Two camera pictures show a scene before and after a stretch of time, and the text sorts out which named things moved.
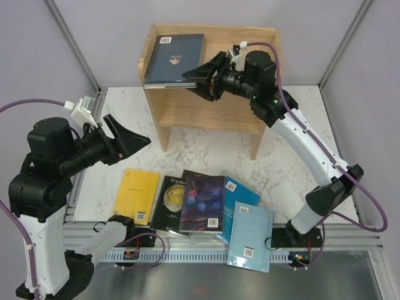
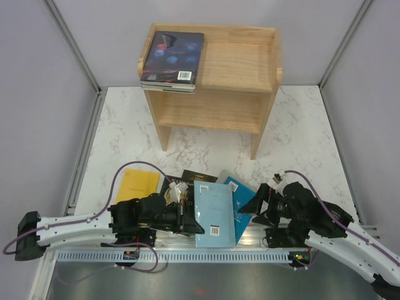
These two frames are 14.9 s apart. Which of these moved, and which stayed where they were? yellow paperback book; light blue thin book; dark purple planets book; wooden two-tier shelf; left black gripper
Moved: light blue thin book; left black gripper; dark purple planets book
Stayed: yellow paperback book; wooden two-tier shelf
